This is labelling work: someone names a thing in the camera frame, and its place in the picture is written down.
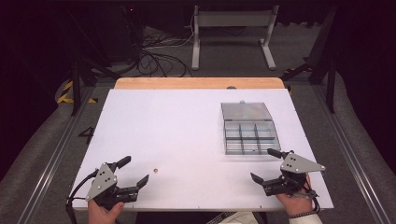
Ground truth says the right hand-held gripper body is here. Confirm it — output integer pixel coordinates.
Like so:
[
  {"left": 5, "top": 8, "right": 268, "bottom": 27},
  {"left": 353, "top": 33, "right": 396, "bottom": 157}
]
[{"left": 262, "top": 150, "right": 327, "bottom": 198}]

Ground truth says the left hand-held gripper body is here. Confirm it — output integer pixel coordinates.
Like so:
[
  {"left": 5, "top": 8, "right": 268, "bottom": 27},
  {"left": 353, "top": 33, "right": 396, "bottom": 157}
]
[{"left": 85, "top": 161, "right": 140, "bottom": 211}]

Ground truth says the clear plastic compartment box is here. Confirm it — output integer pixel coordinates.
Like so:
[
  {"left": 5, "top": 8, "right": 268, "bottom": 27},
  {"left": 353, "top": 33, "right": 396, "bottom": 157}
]
[{"left": 220, "top": 100, "right": 282, "bottom": 156}]

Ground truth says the person's left hand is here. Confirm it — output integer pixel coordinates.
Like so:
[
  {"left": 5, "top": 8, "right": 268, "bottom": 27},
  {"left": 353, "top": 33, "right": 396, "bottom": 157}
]
[{"left": 88, "top": 199, "right": 126, "bottom": 224}]

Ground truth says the person's right hand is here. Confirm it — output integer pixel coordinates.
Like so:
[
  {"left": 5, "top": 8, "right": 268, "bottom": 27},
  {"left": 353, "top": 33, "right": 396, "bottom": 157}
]
[{"left": 275, "top": 174, "right": 314, "bottom": 217}]

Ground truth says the person's clothing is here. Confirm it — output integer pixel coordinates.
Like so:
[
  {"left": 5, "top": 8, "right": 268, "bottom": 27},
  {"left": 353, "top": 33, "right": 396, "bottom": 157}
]
[{"left": 205, "top": 211, "right": 269, "bottom": 224}]

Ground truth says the black tripod stand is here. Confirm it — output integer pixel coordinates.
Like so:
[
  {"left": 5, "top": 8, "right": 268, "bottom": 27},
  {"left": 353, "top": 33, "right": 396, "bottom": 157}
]
[
  {"left": 64, "top": 6, "right": 123, "bottom": 117},
  {"left": 279, "top": 6, "right": 339, "bottom": 115}
]

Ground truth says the dark equipment case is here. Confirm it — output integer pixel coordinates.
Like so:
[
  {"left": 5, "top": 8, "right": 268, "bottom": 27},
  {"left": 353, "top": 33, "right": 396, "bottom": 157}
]
[{"left": 101, "top": 5, "right": 146, "bottom": 64}]

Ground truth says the grey metal stand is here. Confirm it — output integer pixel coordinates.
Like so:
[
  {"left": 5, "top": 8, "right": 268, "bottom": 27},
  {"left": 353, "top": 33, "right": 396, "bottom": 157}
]
[{"left": 191, "top": 5, "right": 280, "bottom": 71}]

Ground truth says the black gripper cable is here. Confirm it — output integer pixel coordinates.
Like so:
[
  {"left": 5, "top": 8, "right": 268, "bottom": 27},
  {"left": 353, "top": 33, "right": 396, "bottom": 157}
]
[{"left": 64, "top": 168, "right": 100, "bottom": 224}]

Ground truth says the black wrist strap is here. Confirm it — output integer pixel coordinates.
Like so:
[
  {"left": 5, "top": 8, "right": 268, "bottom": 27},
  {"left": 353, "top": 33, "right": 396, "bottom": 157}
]
[{"left": 288, "top": 186, "right": 321, "bottom": 219}]

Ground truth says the aluminium floor rail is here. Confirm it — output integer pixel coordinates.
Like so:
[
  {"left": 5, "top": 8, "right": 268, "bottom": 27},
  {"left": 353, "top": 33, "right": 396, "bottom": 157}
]
[
  {"left": 17, "top": 86, "right": 95, "bottom": 224},
  {"left": 312, "top": 84, "right": 395, "bottom": 224}
]

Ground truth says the bundle of black floor cables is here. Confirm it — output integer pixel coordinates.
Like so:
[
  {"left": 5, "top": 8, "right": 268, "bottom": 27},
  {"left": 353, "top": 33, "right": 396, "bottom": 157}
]
[{"left": 136, "top": 29, "right": 193, "bottom": 77}]

